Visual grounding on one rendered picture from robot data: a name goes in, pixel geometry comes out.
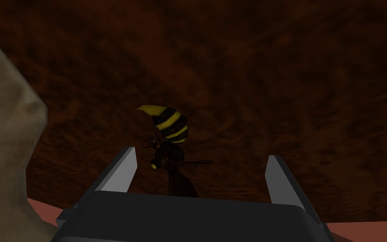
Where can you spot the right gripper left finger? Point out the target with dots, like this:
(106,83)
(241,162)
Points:
(121,174)

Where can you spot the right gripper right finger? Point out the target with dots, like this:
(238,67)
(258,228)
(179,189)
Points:
(280,183)

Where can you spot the yellow and black wasp figure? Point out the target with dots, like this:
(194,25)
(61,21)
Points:
(170,134)

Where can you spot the dark brown wooden table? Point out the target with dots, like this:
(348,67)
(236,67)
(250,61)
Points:
(247,84)

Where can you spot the beige rough rock-like lump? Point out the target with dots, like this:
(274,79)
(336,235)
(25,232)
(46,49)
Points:
(3,144)

